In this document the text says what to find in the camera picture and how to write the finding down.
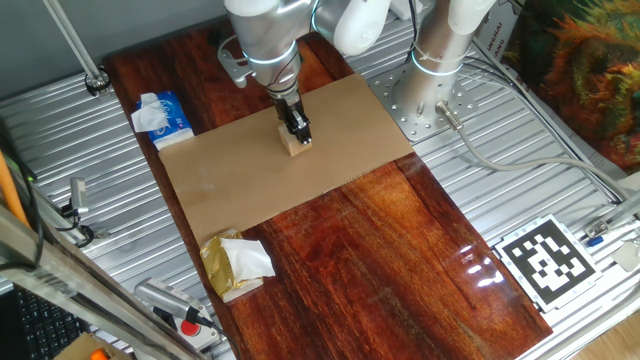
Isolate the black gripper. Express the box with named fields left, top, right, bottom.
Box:
left=272, top=89, right=314, bottom=147

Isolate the light wooden block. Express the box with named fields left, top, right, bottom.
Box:
left=277, top=123, right=314, bottom=158

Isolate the brown cardboard sheet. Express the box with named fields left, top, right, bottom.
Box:
left=157, top=73, right=416, bottom=247

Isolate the blue tissue pack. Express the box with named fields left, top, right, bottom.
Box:
left=130, top=90, right=195, bottom=151

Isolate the dark red wooden board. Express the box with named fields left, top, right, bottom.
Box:
left=102, top=22, right=555, bottom=360

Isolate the gold tissue pack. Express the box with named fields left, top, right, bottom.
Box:
left=199, top=228, right=277, bottom=304

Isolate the white printed carton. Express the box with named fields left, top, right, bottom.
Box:
left=472, top=0, right=524, bottom=56

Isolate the red emergency button box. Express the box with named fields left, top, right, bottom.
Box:
left=152, top=304, right=224, bottom=351

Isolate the silver metal pole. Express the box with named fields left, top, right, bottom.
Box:
left=42, top=0, right=112, bottom=97

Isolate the black white marker board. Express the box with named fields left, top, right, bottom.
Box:
left=492, top=213, right=605, bottom=315

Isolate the orange pole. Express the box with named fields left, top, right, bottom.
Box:
left=0, top=149, right=30, bottom=229

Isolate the colourful printed poster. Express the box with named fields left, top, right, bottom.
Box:
left=502, top=0, right=640, bottom=174

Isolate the brown cardboard box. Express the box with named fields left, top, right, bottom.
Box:
left=53, top=332, right=134, bottom=360

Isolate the black keyboard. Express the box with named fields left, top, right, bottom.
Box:
left=9, top=287, right=86, bottom=360

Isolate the white card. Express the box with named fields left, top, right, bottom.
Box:
left=610, top=239, right=640, bottom=274

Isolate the silver mounting bracket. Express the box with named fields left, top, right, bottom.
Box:
left=216, top=33, right=254, bottom=90

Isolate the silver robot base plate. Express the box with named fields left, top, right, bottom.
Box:
left=368, top=62, right=479, bottom=143

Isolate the thick grey cable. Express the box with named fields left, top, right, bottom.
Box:
left=434, top=99, right=640, bottom=201

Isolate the silver camera with vents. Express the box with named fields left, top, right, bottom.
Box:
left=133, top=277, right=204, bottom=324

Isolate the silver camera on bracket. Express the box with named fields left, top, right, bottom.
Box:
left=68, top=176, right=90, bottom=217

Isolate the aluminium frame bar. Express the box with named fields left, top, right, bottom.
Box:
left=0, top=204, right=206, bottom=360

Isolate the small metal bracket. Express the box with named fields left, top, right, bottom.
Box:
left=583, top=218, right=610, bottom=240

